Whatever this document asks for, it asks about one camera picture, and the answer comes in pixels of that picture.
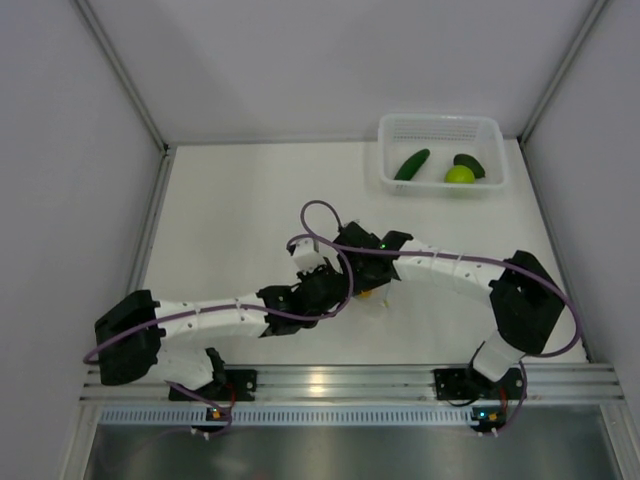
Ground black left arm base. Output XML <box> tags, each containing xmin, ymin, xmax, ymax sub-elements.
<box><xmin>189</xmin><ymin>348</ymin><xmax>258</xmax><ymax>402</ymax></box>

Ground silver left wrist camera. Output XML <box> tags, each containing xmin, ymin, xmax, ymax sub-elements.
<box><xmin>287</xmin><ymin>238</ymin><xmax>323</xmax><ymax>273</ymax></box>

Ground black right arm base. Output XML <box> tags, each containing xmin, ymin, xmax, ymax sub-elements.
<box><xmin>433</xmin><ymin>367</ymin><xmax>525</xmax><ymax>402</ymax></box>

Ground aluminium mounting rail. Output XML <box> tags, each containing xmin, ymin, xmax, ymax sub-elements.
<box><xmin>80</xmin><ymin>363</ymin><xmax>625</xmax><ymax>405</ymax></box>

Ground green fake cucumber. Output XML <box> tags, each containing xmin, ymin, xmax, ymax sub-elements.
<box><xmin>394</xmin><ymin>149</ymin><xmax>431</xmax><ymax>181</ymax></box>

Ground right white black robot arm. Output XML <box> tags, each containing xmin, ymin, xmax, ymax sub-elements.
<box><xmin>334</xmin><ymin>222</ymin><xmax>565</xmax><ymax>397</ymax></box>

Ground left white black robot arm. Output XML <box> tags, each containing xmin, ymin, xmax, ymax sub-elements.
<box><xmin>86</xmin><ymin>259</ymin><xmax>354</xmax><ymax>400</ymax></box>

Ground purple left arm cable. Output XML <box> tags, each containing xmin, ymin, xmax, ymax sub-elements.
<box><xmin>82</xmin><ymin>233</ymin><xmax>356</xmax><ymax>365</ymax></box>

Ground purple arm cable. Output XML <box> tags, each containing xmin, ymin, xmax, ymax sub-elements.
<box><xmin>299</xmin><ymin>200</ymin><xmax>584</xmax><ymax>359</ymax></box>
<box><xmin>82</xmin><ymin>233</ymin><xmax>356</xmax><ymax>365</ymax></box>

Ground white perforated plastic basket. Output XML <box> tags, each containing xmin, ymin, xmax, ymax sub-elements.
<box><xmin>377</xmin><ymin>113</ymin><xmax>510</xmax><ymax>198</ymax></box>

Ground clear zip bag blue seal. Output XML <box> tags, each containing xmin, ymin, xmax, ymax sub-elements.
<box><xmin>355</xmin><ymin>284</ymin><xmax>391</xmax><ymax>318</ymax></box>

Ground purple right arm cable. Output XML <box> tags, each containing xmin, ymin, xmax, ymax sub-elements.
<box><xmin>299</xmin><ymin>200</ymin><xmax>584</xmax><ymax>359</ymax></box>

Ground dark green fake avocado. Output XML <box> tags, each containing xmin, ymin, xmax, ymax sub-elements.
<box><xmin>453</xmin><ymin>153</ymin><xmax>486</xmax><ymax>179</ymax></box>

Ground light green fake lime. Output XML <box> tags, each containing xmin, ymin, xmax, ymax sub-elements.
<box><xmin>444</xmin><ymin>165</ymin><xmax>476</xmax><ymax>184</ymax></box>

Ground white slotted cable duct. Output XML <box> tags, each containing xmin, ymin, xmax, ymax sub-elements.
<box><xmin>99</xmin><ymin>405</ymin><xmax>498</xmax><ymax>427</ymax></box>

